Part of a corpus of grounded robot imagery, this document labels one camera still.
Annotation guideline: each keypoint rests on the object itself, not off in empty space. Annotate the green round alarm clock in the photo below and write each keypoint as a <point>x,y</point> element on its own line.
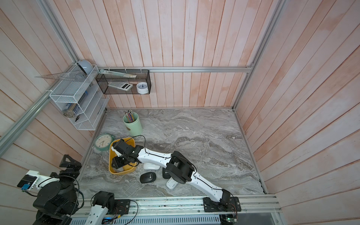
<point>103,142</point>

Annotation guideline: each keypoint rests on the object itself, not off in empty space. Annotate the white calculator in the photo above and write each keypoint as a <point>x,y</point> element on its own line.
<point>124,86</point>

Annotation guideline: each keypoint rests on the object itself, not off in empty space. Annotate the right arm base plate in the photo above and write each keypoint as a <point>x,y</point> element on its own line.
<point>232,206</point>

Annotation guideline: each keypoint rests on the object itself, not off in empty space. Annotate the yellow plastic storage box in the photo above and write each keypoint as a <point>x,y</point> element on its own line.
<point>121,170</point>

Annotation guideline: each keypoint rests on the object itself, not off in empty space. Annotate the black mouse front left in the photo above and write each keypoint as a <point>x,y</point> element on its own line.
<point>148,177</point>

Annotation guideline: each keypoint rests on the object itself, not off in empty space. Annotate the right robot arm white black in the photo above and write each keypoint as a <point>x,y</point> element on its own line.
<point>178,166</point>

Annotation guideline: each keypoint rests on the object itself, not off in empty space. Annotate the white vented cable duct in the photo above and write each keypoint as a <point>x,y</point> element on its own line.
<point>170,220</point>

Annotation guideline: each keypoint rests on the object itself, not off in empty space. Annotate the aluminium front rail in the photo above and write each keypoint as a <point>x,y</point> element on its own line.
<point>193,205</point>

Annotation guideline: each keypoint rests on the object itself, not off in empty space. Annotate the green pen holder cup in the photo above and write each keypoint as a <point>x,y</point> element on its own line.
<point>134,128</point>

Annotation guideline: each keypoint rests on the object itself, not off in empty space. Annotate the transparent triangle ruler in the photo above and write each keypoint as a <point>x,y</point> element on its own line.
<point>74,76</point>

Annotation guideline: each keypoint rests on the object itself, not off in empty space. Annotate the black mesh wall basket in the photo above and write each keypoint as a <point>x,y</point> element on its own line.
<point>124,81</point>

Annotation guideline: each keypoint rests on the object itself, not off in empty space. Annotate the black mouse slim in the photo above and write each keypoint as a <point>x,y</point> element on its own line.
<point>165,174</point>

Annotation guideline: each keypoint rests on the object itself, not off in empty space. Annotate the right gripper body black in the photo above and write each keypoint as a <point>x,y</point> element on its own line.
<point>121,161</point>

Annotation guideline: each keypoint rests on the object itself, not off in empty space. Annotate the white wire wall shelf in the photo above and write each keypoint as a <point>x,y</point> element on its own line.
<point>87,94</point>

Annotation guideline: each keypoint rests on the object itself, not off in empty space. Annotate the white mouse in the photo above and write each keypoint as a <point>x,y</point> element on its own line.
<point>149,166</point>
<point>171,184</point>

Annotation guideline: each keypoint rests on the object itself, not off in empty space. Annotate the transparent straight ruler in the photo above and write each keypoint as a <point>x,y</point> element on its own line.
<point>114,74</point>

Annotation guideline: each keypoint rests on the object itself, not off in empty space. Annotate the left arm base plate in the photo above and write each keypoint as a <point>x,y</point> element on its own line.
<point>119,207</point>

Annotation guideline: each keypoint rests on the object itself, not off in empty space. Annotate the coloured pencils bundle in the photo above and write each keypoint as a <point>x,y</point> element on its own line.
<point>130,117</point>

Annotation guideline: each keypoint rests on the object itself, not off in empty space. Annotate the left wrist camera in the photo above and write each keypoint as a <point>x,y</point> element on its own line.
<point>28,181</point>

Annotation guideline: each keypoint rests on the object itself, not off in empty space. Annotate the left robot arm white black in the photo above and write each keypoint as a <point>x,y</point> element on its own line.
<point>58,197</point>

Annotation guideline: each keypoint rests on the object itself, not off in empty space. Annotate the white tape roll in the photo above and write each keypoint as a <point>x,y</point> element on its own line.
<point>142,88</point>

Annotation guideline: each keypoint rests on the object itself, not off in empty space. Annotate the rolled items in shelf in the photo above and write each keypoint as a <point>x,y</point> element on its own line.
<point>70,110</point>

